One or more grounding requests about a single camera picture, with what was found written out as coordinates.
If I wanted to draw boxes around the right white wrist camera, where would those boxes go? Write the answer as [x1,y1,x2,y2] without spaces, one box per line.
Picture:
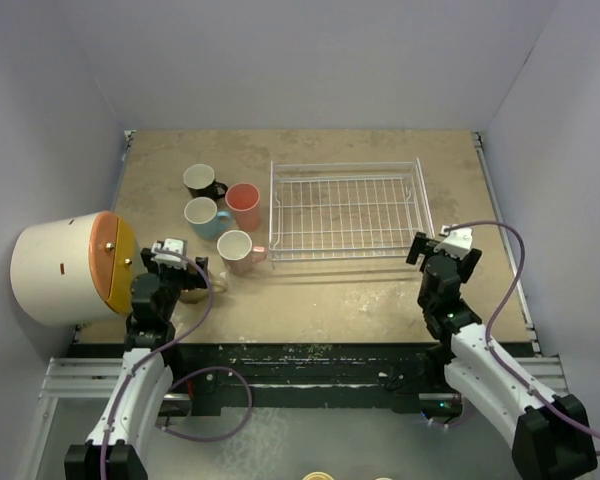
[433,225,473,260]

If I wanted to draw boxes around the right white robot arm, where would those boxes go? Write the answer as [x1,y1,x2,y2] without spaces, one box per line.
[406,227,598,479]

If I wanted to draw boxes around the large cream cylindrical bucket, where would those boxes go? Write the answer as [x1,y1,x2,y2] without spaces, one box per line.
[10,212,117,327]

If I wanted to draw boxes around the purple cable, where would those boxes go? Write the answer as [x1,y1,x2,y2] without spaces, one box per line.
[422,220,600,456]
[99,252,255,480]

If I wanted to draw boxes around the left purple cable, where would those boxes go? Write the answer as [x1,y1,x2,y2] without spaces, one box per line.
[99,252,255,480]

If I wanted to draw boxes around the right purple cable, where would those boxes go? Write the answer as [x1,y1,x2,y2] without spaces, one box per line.
[422,220,600,456]

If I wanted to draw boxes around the black hexagonal ceramic mug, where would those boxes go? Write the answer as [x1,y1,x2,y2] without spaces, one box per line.
[183,164,228,201]

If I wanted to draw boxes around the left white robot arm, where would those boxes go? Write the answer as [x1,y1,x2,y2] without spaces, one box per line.
[64,238,213,479]

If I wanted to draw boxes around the right aluminium table rail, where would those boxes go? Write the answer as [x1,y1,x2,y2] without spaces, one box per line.
[469,130,544,357]

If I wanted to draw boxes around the white wire dish rack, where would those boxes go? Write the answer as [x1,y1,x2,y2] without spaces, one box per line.
[268,159,434,264]

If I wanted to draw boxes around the salmon tall tumbler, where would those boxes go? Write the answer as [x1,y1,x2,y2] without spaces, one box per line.
[225,183,261,232]

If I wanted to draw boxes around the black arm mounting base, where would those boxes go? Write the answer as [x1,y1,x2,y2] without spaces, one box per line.
[166,343,460,416]

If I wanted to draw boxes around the aluminium front frame rail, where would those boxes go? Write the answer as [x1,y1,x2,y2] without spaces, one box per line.
[39,356,569,399]

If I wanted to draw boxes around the pink cup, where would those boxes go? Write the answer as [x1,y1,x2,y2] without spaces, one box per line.
[216,230,268,275]

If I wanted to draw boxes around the light blue ceramic mug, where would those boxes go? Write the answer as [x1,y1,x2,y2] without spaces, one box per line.
[183,197,233,240]

